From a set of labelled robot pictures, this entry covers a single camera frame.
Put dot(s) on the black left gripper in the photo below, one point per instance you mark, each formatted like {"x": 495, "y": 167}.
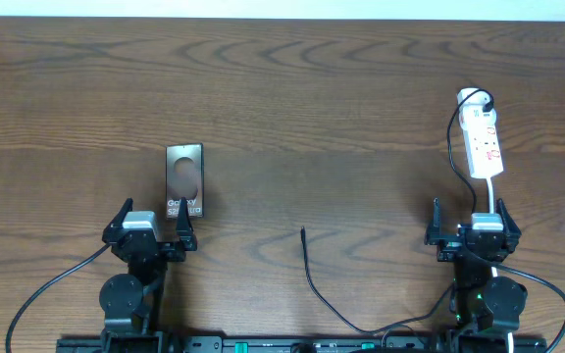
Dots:
{"x": 182, "y": 238}

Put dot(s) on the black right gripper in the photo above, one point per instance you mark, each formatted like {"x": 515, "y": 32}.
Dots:
{"x": 450, "y": 245}

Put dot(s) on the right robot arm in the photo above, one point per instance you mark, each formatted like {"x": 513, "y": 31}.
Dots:
{"x": 487, "y": 306}

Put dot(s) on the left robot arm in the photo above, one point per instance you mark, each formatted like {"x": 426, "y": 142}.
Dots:
{"x": 132, "y": 301}

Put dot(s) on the white power strip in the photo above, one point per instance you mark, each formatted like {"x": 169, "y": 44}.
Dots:
{"x": 477, "y": 118}

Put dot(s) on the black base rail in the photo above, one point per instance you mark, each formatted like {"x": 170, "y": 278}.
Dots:
{"x": 216, "y": 344}

